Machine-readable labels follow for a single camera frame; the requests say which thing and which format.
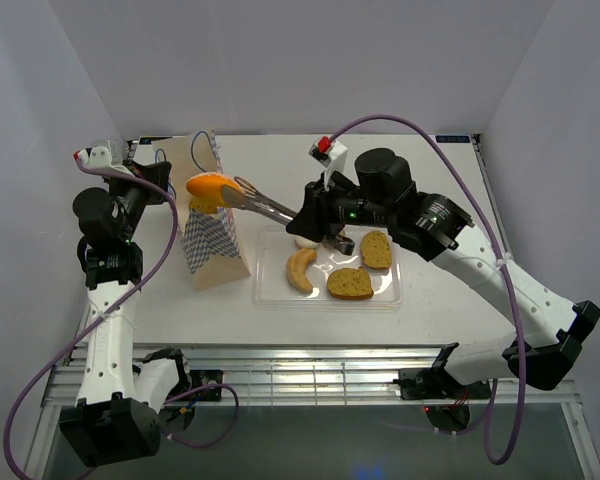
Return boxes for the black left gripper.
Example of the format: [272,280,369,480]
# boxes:
[104,159,171,242]

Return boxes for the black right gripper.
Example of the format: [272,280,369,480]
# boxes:
[286,170,392,243]

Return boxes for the pale bread stick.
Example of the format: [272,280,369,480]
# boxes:
[286,249,317,293]

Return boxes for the heart toast slice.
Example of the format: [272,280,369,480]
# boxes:
[360,230,393,270]
[327,267,374,300]

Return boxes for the metal serving tongs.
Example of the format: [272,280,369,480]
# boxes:
[220,177,355,255]

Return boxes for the orange oval bread roll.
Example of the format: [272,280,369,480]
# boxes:
[186,172,244,205]

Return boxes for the paper bread bag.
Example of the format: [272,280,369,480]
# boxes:
[152,130,250,292]

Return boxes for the small thin toast slice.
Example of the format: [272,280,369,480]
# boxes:
[188,196,219,215]

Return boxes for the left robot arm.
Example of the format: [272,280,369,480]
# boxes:
[59,161,192,468]

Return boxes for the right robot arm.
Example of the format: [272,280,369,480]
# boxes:
[286,143,600,397]

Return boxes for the small white donut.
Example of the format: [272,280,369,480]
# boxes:
[295,236,320,250]

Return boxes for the left black label sticker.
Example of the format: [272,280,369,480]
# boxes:
[137,136,171,145]

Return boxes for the black label sticker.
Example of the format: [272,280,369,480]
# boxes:
[435,135,472,144]
[137,136,171,145]

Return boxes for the clear plastic tray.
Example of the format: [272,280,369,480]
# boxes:
[252,226,403,311]

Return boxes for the right black label sticker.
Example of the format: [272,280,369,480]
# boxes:
[435,135,472,144]

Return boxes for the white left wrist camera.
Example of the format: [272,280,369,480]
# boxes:
[74,139,131,175]

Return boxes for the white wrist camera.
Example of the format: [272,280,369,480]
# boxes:
[74,139,131,175]
[309,136,348,191]

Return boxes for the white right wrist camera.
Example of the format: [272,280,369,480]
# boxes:
[309,136,348,191]

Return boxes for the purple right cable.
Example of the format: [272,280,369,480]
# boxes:
[329,114,526,466]

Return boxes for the purple cable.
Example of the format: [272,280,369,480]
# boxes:
[329,114,526,466]
[2,162,240,479]

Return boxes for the aluminium frame rail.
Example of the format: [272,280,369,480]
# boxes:
[42,134,581,409]

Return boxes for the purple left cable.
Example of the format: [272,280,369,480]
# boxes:
[2,162,240,479]

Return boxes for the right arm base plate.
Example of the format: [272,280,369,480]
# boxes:
[393,368,492,401]

